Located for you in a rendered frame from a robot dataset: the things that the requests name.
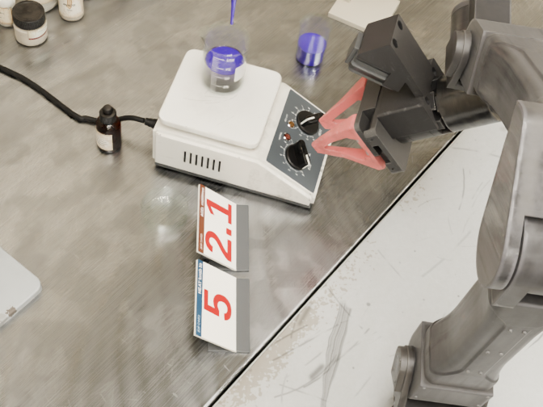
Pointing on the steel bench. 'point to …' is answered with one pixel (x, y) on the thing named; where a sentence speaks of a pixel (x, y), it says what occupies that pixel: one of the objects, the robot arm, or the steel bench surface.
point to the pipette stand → (362, 11)
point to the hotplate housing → (231, 158)
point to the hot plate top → (220, 104)
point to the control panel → (305, 178)
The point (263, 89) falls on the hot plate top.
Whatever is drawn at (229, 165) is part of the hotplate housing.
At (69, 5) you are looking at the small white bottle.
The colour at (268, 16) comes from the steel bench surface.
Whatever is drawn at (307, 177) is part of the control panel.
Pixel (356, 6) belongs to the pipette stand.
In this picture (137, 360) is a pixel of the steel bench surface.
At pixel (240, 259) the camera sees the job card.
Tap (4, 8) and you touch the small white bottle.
